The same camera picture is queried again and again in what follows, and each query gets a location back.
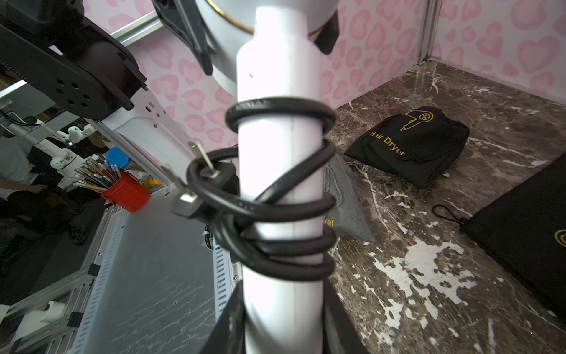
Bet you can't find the black pouch gold print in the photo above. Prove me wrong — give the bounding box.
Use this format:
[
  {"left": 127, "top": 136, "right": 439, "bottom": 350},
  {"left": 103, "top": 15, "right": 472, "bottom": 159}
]
[{"left": 430, "top": 154, "right": 565, "bottom": 323}]

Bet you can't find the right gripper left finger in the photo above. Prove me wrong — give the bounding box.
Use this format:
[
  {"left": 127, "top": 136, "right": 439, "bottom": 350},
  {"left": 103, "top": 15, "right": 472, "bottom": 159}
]
[{"left": 200, "top": 281, "right": 246, "bottom": 354}]

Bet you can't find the red pen cup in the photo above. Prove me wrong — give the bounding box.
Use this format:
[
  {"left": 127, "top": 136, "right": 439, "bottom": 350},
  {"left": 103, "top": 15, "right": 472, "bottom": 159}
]
[{"left": 101, "top": 172, "right": 151, "bottom": 213}]

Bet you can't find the white hair dryer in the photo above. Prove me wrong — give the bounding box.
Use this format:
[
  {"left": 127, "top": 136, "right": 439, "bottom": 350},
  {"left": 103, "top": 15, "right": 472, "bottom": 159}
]
[{"left": 161, "top": 0, "right": 341, "bottom": 354}]

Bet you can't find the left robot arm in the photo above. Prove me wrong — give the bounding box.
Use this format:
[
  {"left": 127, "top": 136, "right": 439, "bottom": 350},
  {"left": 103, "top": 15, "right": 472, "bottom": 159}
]
[{"left": 1, "top": 1, "right": 340, "bottom": 181}]

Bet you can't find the person in white shirt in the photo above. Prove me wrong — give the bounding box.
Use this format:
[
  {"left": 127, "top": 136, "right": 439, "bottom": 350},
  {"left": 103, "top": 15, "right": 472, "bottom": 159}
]
[{"left": 1, "top": 132, "right": 66, "bottom": 233}]

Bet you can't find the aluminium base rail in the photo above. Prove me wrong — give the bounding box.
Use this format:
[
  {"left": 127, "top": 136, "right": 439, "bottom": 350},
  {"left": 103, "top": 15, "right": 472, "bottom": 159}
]
[{"left": 1, "top": 187, "right": 241, "bottom": 353}]

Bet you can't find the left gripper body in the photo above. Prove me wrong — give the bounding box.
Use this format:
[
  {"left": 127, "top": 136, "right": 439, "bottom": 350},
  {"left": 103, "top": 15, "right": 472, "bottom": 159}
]
[{"left": 149, "top": 0, "right": 341, "bottom": 76}]

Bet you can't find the plain black pouch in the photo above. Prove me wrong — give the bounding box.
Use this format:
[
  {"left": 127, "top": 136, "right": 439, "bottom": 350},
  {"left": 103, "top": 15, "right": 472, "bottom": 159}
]
[{"left": 344, "top": 106, "right": 470, "bottom": 188}]

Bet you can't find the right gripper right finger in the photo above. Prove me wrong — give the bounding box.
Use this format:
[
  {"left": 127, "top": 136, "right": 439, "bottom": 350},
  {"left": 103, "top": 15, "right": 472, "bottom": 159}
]
[{"left": 323, "top": 280, "right": 368, "bottom": 354}]

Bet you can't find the grey hair dryer pouch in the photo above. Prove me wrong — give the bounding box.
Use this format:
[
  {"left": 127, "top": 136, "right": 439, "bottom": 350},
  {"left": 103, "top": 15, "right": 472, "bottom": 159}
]
[{"left": 323, "top": 153, "right": 377, "bottom": 244}]

